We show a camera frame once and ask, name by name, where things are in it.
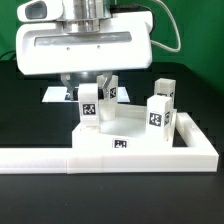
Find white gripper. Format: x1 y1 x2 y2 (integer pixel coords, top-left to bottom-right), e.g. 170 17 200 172
16 11 153 101

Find white square tabletop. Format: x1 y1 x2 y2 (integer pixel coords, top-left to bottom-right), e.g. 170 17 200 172
72 104 177 150

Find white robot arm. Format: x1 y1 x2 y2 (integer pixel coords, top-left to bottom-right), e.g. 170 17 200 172
16 0 153 86

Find white tag marker sheet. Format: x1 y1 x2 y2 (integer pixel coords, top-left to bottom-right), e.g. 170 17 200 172
42 86 130 103

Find white L-shaped obstacle fence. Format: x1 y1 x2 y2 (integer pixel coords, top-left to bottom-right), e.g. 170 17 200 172
0 112 219 174

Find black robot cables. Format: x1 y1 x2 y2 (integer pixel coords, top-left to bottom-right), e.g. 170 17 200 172
0 49 18 62

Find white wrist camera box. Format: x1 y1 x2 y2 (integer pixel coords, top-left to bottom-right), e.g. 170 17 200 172
17 0 63 22

